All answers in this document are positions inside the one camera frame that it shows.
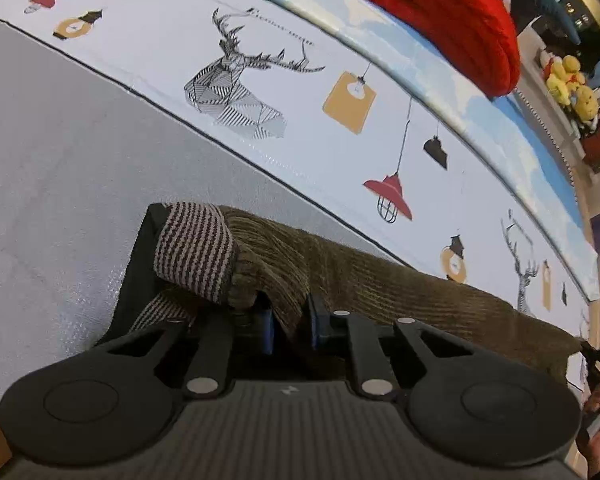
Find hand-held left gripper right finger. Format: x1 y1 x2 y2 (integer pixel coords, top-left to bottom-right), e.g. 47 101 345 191
307 292 486 401

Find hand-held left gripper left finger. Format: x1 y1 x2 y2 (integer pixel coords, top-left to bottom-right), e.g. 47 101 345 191
95 305 276 401

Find brown corduroy pants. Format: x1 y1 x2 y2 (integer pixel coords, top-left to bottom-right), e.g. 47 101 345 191
95 201 583 386

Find light blue patterned sheet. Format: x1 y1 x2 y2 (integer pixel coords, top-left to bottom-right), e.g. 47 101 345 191
175 0 600 302

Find yellow plush toy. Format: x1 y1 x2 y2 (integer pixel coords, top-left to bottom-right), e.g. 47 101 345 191
545 55 581 106
565 85 600 126

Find white window ledge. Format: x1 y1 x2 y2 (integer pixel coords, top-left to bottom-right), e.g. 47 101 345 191
517 25 596 186

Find red folded blanket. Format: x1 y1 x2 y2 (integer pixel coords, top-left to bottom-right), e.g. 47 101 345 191
330 0 523 98

